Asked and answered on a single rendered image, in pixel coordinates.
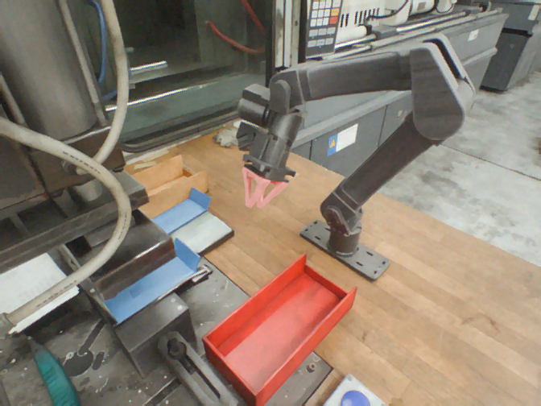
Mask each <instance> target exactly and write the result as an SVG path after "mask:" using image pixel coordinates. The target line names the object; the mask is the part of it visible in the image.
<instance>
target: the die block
mask: <svg viewBox="0 0 541 406"><path fill-rule="evenodd" d="M81 287H82V285H81ZM82 289H83V290H84V288H83V287H82ZM84 292H85V295H86V296H87V297H88V299H89V301H90V303H91V305H92V306H93V307H94V308H95V310H96V311H97V313H98V315H99V316H100V318H101V319H102V320H103V321H104V323H105V324H108V325H109V323H108V322H107V321H106V319H105V318H104V317H103V316H102V314H101V312H100V311H99V309H98V308H97V306H96V305H95V304H94V303H93V301H92V300H91V298H90V297H89V295H88V293H87V292H86V291H85V290H84ZM109 327H110V325H109ZM110 328H111V327H110ZM111 329H112V328H111ZM171 331H177V332H178V333H179V334H180V335H181V336H182V337H183V339H184V340H185V341H186V342H187V343H189V342H190V341H191V340H192V339H194V338H195V337H196V333H195V330H194V326H193V323H192V318H191V314H190V312H189V313H187V314H186V315H184V316H183V317H181V318H180V319H179V320H178V321H177V322H175V323H174V324H173V325H171V326H170V327H168V328H167V329H165V330H164V331H163V332H162V333H161V334H159V335H158V336H157V337H155V338H154V339H152V340H151V341H150V342H148V343H147V344H146V345H145V346H143V347H142V348H141V349H139V350H138V351H136V352H135V353H134V354H132V355H130V354H129V352H128V351H127V349H126V348H125V347H124V345H123V344H122V342H121V341H120V339H119V338H118V336H117V335H116V333H114V334H115V336H116V338H117V339H118V341H119V343H120V345H121V347H122V349H123V350H124V352H125V353H126V355H127V357H128V358H129V360H130V361H131V362H132V363H133V365H134V367H135V368H136V370H137V371H138V373H139V374H140V375H141V376H142V378H143V379H145V378H146V377H147V376H148V375H149V374H151V373H152V372H153V371H155V370H156V369H157V368H158V367H160V366H161V365H162V364H163V363H165V361H164V360H163V358H162V357H161V355H160V352H159V349H158V347H157V346H158V343H159V339H160V338H161V337H163V336H164V335H165V334H167V333H168V332H171Z"/></svg>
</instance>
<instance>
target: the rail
mask: <svg viewBox="0 0 541 406"><path fill-rule="evenodd" d="M191 281H192V279H191V277H190V276H189V277H187V278H186V279H184V280H182V281H181V282H179V283H178V284H177V285H175V286H174V287H172V288H170V289H169V290H167V291H166V292H165V293H164V294H162V295H161V296H159V297H157V298H156V299H154V300H153V301H152V302H150V303H149V304H147V305H145V306H144V307H142V308H141V309H140V310H138V311H137V312H136V313H134V314H132V315H131V316H129V317H128V318H127V319H125V320H124V321H122V322H120V323H119V324H117V325H116V326H114V328H115V330H116V331H118V330H119V329H121V328H122V327H123V326H124V325H126V324H128V323H129V322H131V321H132V320H134V319H135V318H136V317H138V316H139V315H141V314H142V313H144V312H145V311H147V310H148V309H149V308H151V307H152V306H154V305H156V304H157V303H158V302H160V301H161V300H162V299H164V298H165V297H167V296H169V295H170V294H171V293H173V292H174V293H175V294H176V295H177V296H181V295H182V294H184V293H185V292H186V291H187V290H189V289H190V288H192V287H193V286H192V282H191ZM189 282H190V283H189ZM188 283H189V284H188ZM185 284H186V285H185ZM185 286H186V287H185ZM182 287H183V288H182ZM181 288H182V289H181Z"/></svg>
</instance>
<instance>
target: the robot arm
mask: <svg viewBox="0 0 541 406"><path fill-rule="evenodd" d="M391 90H394V91H410V90H411V96H412V111H411V112H410V113H409V114H408V115H407V116H406V117H405V118H404V119H405V120H404V121H403V122H402V123H401V124H400V125H399V126H398V127H397V128H396V129H395V131H394V132H393V133H392V134H391V135H390V136H389V137H388V138H387V139H386V140H385V141H384V142H383V143H382V144H381V145H380V146H379V147H378V148H377V149H376V150H375V151H374V152H373V153H372V154H371V155H370V156H369V157H368V158H367V159H366V160H365V161H364V162H363V163H362V164H361V165H360V166H359V167H358V168H357V169H356V170H355V171H354V172H353V173H352V174H351V175H350V176H349V177H347V176H346V177H344V178H343V180H342V181H341V182H340V183H339V184H338V185H337V186H336V187H335V188H334V190H333V191H331V192H330V194H329V195H328V196H327V197H326V198H325V199H324V200H323V201H322V203H321V204H320V213H321V215H322V216H323V218H324V219H325V221H326V222H327V223H325V222H323V221H321V220H320V219H314V220H313V221H312V222H310V223H309V224H307V225H306V226H305V227H304V228H303V229H301V230H300V232H299V236H300V237H301V238H304V239H305V240H307V241H308V242H310V243H311V244H313V245H314V246H316V247H318V248H319V249H321V250H322V251H324V252H325V253H327V254H328V255H331V256H332V257H333V258H334V259H336V260H338V261H340V262H341V263H343V264H344V265H345V266H347V267H349V268H351V269H352V270H354V271H355V272H357V273H358V274H360V275H361V276H363V277H365V278H366V279H368V280H369V281H372V282H374V281H376V280H377V279H378V278H379V277H380V276H381V275H382V274H383V272H384V271H385V270H386V269H387V268H388V267H389V266H390V260H389V259H388V258H386V257H384V256H383V255H380V254H379V253H378V252H376V251H374V250H372V249H370V248H368V247H367V246H365V245H363V244H362V243H360V242H359V239H360V235H361V229H362V223H361V221H360V219H361V217H362V216H363V214H364V210H363V208H362V206H363V205H364V204H365V203H366V202H367V201H368V200H369V199H370V198H371V197H372V196H373V195H374V194H375V193H376V192H377V191H378V190H379V189H380V188H382V187H383V186H384V185H385V184H386V183H388V182H389V181H390V180H391V179H392V178H394V177H395V176H396V175H397V174H399V173H400V172H401V171H402V170H403V169H404V168H405V167H406V166H407V165H408V164H410V163H411V162H412V161H413V160H415V159H416V158H417V157H418V156H419V155H421V154H423V153H424V152H425V151H427V150H428V149H429V148H430V147H432V146H433V145H435V146H437V147H438V146H439V145H440V144H441V143H442V142H443V141H444V140H446V139H448V138H450V137H452V136H453V135H455V134H456V133H457V132H458V131H459V130H460V129H461V127H462V126H463V124H464V122H465V118H466V116H467V114H468V112H469V110H470V109H471V107H472V105H473V103H474V100H475V89H474V88H473V85H472V83H471V81H470V79H469V77H468V76H467V74H466V72H465V70H464V69H463V67H462V65H461V63H460V61H459V60H458V58H457V56H456V53H455V52H454V51H453V49H452V46H451V44H450V43H449V42H448V39H447V38H446V37H445V36H444V35H430V36H428V37H427V38H426V39H424V40H423V42H420V43H412V44H408V45H404V46H401V47H398V48H392V49H388V50H384V51H380V52H371V53H366V54H362V55H357V56H349V57H345V58H340V59H335V60H321V61H317V62H316V61H311V62H307V63H302V64H296V65H294V66H292V67H290V68H288V69H285V70H283V71H282V72H279V73H277V74H275V75H274V76H273V77H272V78H271V79H270V84H269V89H268V88H265V87H262V86H261V85H256V84H254V85H251V86H249V87H247V88H245V89H243V90H242V99H241V100H240V103H239V106H238V116H239V118H240V119H242V120H245V121H247V122H250V123H252V124H254V125H256V126H254V125H251V124H249V123H246V122H242V121H241V123H240V126H239V127H238V130H237V134H236V139H237V141H238V150H239V151H249V152H250V153H249V154H246V153H244V154H243V157H242V160H243V161H245V162H246V163H249V162H251V163H252V164H244V166H243V169H242V173H243V178H244V183H245V189H246V206H247V207H249V208H251V207H252V206H253V205H254V203H255V202H256V201H257V200H258V202H257V207H259V208H260V209H262V208H263V207H264V206H265V205H266V204H267V203H268V202H269V201H270V200H271V199H272V198H273V197H275V196H276V195H277V194H279V193H280V192H281V191H282V190H284V189H285V188H286V187H287V186H288V184H289V181H290V180H288V179H287V178H286V177H285V175H288V176H292V177H295V174H296V173H297V171H295V170H293V169H292V168H289V167H288V166H286V162H287V159H288V157H289V155H290V153H291V149H292V147H293V145H294V142H292V141H295V139H296V137H297V134H298V133H299V129H300V127H301V125H302V122H303V120H304V118H303V117H302V116H303V115H301V114H300V111H301V110H298V109H297V108H299V107H300V106H302V105H304V104H305V103H307V102H310V101H316V100H321V99H324V98H327V97H335V96H343V95H350V94H358V93H372V92H380V91H391ZM258 126H259V127H261V128H263V129H268V128H269V129H268V131H269V132H267V131H265V130H263V129H261V128H259V127H258ZM270 132H271V133H272V134H271V133H270ZM251 179H254V180H256V182H257V184H258V185H257V187H256V189H255V191H254V195H253V196H252V197H251V199H250V193H251ZM269 183H272V184H274V185H275V187H274V188H273V190H272V191H271V192H270V193H269V194H268V195H267V197H266V198H265V199H264V200H263V196H264V192H265V190H266V187H267V186H268V184H269Z"/></svg>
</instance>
